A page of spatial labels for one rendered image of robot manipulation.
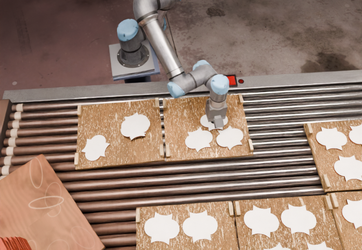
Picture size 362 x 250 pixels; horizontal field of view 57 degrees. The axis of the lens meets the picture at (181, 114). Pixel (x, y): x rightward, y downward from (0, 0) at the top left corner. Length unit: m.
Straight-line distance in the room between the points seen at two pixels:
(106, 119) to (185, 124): 0.39
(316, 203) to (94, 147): 1.03
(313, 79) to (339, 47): 1.65
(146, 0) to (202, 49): 1.86
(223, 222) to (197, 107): 0.58
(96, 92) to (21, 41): 1.93
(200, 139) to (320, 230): 0.64
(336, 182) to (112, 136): 1.05
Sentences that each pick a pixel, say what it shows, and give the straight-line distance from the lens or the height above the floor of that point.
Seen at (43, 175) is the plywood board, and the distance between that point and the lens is 1.52.
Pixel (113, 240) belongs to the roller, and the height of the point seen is 0.92.
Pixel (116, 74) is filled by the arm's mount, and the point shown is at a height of 0.89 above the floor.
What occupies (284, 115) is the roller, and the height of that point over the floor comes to 0.92.
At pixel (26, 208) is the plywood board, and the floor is 1.04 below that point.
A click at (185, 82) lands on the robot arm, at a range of 1.40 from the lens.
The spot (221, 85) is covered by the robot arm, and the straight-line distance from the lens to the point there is 1.37.
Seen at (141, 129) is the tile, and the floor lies 0.97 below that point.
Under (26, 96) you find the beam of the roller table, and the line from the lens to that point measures 1.94.
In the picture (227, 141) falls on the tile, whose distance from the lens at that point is 1.59.
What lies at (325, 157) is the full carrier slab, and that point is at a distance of 1.69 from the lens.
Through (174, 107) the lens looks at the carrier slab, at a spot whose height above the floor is 0.94.
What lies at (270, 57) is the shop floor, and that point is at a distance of 3.26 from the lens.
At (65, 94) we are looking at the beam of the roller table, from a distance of 1.87.
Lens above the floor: 2.35
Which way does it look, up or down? 58 degrees down
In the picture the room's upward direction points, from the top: straight up
